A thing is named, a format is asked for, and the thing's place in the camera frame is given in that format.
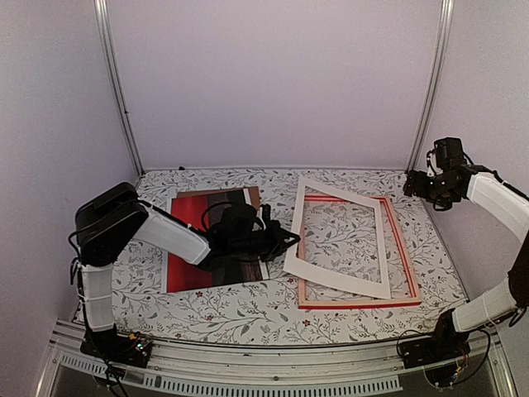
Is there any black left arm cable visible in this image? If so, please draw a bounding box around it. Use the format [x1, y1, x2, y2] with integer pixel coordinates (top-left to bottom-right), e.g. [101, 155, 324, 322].
[200, 202, 265, 232]

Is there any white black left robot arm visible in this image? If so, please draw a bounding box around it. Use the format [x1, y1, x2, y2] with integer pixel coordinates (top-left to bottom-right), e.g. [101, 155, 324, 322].
[69, 182, 300, 359]

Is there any aluminium front rail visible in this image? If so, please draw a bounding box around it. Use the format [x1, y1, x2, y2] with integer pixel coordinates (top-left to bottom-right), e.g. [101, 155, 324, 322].
[36, 320, 518, 396]

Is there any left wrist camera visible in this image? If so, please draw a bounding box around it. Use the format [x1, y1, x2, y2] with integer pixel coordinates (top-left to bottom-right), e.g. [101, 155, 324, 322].
[258, 203, 271, 230]

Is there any aluminium corner post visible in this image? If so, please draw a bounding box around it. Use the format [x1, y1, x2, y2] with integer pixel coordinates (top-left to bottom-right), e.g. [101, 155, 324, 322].
[93, 0, 145, 177]
[406, 0, 455, 171]

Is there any left aluminium corner post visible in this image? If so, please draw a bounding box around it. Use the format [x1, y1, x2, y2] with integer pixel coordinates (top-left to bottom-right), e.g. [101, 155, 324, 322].
[93, 0, 145, 177]

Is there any red wooden picture frame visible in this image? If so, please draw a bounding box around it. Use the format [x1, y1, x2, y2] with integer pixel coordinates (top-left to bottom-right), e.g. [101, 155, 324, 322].
[298, 196, 422, 310]

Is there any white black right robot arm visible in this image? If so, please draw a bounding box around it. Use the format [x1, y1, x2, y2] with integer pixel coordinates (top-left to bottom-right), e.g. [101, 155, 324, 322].
[403, 137, 528, 361]

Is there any white mat board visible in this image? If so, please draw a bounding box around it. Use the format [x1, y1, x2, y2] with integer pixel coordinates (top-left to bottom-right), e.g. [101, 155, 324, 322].
[284, 176, 390, 299]

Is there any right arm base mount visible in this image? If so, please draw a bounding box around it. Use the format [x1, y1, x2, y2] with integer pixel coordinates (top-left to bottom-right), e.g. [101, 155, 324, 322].
[396, 309, 492, 389]

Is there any brown backing board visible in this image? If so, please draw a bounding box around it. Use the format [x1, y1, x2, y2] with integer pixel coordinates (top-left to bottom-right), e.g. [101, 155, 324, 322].
[172, 186, 261, 214]

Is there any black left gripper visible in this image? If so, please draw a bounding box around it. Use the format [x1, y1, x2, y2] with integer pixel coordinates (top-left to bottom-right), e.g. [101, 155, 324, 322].
[231, 221, 300, 264]

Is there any right aluminium corner post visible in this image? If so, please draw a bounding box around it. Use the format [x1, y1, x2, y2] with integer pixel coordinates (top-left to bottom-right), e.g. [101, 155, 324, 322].
[406, 0, 455, 171]

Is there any floral patterned table mat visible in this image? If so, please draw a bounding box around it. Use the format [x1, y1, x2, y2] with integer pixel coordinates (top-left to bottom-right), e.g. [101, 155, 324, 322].
[112, 170, 467, 346]

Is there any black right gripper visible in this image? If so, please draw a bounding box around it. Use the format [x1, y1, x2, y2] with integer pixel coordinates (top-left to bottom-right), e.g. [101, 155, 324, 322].
[403, 170, 456, 208]

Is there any red grey photo print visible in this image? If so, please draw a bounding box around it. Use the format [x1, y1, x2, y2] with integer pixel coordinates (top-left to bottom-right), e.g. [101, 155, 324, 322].
[161, 192, 269, 293]

